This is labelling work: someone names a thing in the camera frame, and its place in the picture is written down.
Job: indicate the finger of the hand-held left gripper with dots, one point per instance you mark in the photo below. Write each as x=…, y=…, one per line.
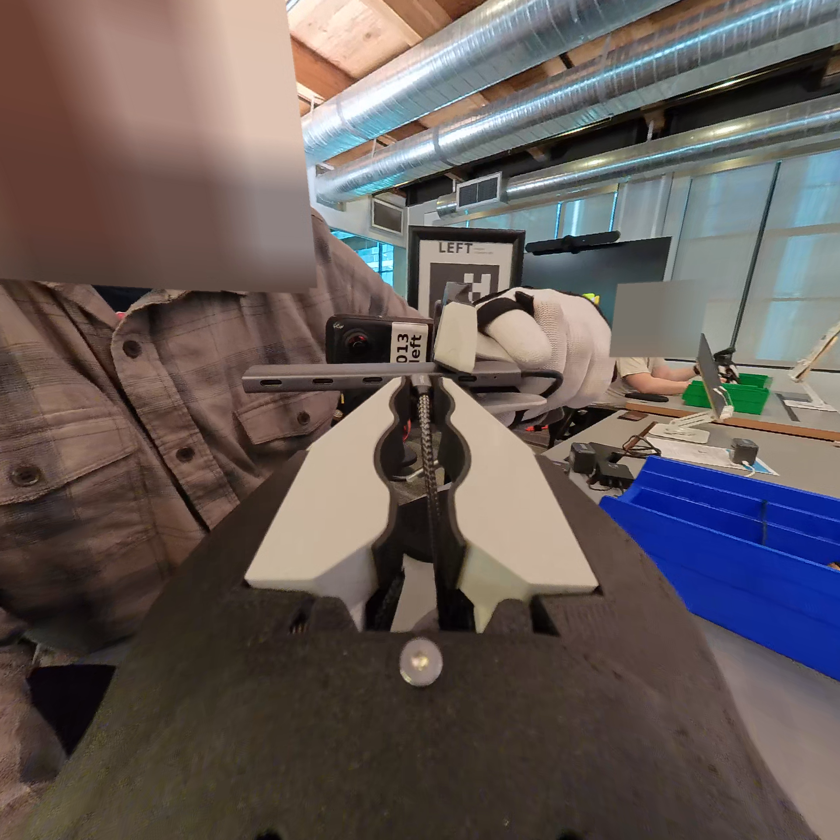
x=456, y=335

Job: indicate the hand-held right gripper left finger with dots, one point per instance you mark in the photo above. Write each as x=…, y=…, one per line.
x=322, y=525

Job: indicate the small black device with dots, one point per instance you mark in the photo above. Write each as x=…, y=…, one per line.
x=597, y=462

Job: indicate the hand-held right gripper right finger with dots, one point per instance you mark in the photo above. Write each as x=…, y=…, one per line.
x=519, y=525

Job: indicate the person's left hand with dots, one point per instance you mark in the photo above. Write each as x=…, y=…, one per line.
x=551, y=348

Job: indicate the white paper sheet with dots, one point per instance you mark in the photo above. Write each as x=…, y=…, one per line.
x=696, y=453

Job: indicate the silver ceiling duct pipes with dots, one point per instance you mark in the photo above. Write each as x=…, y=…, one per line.
x=525, y=92

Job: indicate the small black charger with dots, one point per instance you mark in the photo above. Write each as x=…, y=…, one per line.
x=744, y=450

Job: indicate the green box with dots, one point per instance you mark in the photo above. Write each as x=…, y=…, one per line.
x=729, y=391

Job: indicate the black framed marker sign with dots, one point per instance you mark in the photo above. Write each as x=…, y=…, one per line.
x=466, y=269

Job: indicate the black monitor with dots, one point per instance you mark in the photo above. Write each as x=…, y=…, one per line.
x=604, y=263

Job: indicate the grey usb hub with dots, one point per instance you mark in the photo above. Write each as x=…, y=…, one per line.
x=315, y=378

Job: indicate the blue plastic bin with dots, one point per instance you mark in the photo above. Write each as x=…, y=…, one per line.
x=735, y=551

